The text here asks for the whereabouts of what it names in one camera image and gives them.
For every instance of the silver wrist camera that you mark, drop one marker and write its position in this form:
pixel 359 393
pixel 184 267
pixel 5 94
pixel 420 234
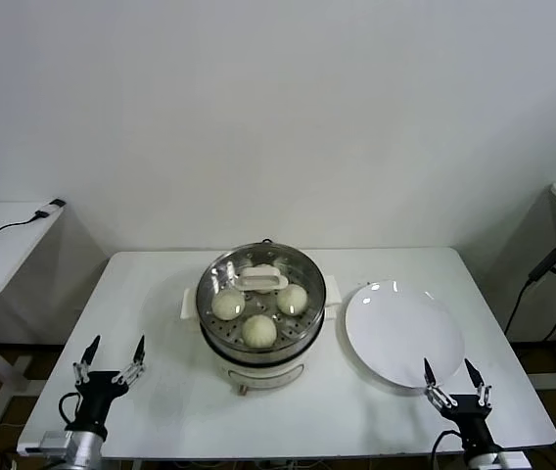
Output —
pixel 512 459
pixel 55 440

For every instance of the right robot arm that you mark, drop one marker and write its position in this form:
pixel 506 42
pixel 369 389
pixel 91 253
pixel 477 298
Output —
pixel 483 460

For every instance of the stainless steel steamer basket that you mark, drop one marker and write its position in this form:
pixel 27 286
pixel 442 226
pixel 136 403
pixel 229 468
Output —
pixel 219 343

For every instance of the white round plate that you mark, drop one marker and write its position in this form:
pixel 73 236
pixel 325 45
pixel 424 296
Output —
pixel 400 333

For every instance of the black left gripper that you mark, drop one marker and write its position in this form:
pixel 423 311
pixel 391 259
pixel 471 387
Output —
pixel 97 396

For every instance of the white electric cooker base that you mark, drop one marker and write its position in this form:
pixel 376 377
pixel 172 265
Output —
pixel 263 377

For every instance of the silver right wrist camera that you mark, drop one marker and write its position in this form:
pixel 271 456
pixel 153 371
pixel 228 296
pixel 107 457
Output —
pixel 512 459

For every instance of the white steamed baozi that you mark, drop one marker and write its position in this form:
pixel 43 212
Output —
pixel 259 330
pixel 291 298
pixel 229 304
pixel 258 269

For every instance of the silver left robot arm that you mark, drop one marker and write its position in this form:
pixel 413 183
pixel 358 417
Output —
pixel 86 448

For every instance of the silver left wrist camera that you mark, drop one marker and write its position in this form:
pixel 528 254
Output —
pixel 55 440

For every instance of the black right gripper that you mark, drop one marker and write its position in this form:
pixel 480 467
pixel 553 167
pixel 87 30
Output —
pixel 471 421

